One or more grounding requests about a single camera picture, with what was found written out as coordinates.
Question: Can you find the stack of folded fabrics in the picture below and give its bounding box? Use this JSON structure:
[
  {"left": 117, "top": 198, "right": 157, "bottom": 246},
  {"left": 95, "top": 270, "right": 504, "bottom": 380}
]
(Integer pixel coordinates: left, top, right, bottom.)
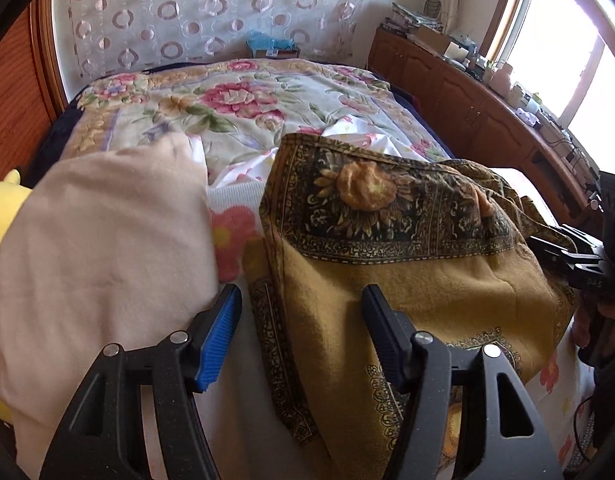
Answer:
[{"left": 390, "top": 1, "right": 444, "bottom": 32}]

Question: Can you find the cardboard box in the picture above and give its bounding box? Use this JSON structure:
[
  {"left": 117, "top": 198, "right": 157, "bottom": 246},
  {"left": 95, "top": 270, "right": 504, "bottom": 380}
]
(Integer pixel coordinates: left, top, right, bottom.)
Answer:
[{"left": 409, "top": 24, "right": 469, "bottom": 59}]

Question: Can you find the person's right hand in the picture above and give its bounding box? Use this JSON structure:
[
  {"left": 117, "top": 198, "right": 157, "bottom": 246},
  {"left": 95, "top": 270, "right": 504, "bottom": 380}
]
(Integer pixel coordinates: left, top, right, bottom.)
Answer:
[{"left": 573, "top": 301, "right": 595, "bottom": 350}]

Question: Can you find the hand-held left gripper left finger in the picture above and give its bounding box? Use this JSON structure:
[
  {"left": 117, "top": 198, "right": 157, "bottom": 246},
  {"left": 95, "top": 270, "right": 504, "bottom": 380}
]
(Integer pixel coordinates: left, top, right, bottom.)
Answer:
[{"left": 40, "top": 284, "right": 243, "bottom": 480}]

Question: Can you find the pale pink cloth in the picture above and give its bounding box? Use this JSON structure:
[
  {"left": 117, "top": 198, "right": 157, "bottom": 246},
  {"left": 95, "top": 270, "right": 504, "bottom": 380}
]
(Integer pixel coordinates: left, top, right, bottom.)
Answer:
[{"left": 0, "top": 135, "right": 224, "bottom": 480}]

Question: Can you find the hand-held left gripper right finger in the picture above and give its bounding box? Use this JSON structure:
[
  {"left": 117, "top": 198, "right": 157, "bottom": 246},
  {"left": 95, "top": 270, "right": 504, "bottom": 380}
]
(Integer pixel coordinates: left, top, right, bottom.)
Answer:
[{"left": 361, "top": 284, "right": 563, "bottom": 480}]

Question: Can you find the long wooden cabinet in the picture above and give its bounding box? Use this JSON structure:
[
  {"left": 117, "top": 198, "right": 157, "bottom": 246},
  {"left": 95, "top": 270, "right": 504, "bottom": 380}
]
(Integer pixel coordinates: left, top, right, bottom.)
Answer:
[{"left": 367, "top": 26, "right": 604, "bottom": 227}]

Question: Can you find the sheer circle-patterned curtain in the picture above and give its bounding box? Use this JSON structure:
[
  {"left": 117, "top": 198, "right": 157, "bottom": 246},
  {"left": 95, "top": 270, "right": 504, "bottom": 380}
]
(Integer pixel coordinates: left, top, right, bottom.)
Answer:
[{"left": 66, "top": 0, "right": 389, "bottom": 80}]

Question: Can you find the white floral bed sheet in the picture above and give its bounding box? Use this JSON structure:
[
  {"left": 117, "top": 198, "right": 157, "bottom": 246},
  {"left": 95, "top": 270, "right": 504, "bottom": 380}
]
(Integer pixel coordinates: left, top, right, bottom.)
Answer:
[{"left": 190, "top": 110, "right": 601, "bottom": 480}]

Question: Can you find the wooden-framed window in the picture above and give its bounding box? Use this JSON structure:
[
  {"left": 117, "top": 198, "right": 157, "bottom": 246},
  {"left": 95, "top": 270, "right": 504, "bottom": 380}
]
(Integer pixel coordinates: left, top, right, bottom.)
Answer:
[{"left": 487, "top": 0, "right": 615, "bottom": 138}]

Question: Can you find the wooden slatted wardrobe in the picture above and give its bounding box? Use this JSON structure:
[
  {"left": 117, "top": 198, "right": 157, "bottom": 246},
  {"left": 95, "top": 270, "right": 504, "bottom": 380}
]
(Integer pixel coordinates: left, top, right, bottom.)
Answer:
[{"left": 0, "top": 0, "right": 71, "bottom": 188}]

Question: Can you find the golden patterned garment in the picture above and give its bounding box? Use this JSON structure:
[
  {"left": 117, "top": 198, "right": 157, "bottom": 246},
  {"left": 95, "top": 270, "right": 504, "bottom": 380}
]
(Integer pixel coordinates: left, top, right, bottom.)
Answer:
[{"left": 242, "top": 132, "right": 579, "bottom": 467}]

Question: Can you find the dark blue bed sheet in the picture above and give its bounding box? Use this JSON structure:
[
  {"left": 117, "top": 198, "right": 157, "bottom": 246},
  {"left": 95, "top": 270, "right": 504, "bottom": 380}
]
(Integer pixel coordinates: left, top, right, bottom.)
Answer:
[{"left": 28, "top": 61, "right": 161, "bottom": 183}]

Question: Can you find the black cable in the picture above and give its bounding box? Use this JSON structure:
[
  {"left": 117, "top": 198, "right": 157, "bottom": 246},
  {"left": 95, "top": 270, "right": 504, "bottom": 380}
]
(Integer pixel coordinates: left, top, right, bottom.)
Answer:
[{"left": 566, "top": 394, "right": 597, "bottom": 472}]

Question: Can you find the person's right forearm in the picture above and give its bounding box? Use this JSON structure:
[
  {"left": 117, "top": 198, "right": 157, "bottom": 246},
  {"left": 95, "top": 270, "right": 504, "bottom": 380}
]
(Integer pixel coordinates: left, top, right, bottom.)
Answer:
[{"left": 590, "top": 347, "right": 615, "bottom": 453}]

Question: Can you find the blue bag in box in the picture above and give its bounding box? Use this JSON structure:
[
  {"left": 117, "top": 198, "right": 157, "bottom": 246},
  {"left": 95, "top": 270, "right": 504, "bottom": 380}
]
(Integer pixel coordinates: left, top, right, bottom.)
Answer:
[{"left": 245, "top": 30, "right": 303, "bottom": 59}]

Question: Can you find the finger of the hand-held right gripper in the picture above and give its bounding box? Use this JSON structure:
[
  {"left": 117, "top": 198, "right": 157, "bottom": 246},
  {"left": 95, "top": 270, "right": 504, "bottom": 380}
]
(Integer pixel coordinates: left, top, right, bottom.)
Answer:
[{"left": 530, "top": 227, "right": 608, "bottom": 281}]

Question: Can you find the pink plastic jug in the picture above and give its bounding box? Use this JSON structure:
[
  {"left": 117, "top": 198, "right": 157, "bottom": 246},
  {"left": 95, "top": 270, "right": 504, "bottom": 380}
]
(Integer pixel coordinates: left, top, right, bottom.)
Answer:
[{"left": 489, "top": 62, "right": 514, "bottom": 94}]

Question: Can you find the yellow plush toy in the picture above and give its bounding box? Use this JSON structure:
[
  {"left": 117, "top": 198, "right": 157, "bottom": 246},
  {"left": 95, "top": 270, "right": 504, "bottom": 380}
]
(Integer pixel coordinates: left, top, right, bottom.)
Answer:
[{"left": 0, "top": 169, "right": 24, "bottom": 423}]

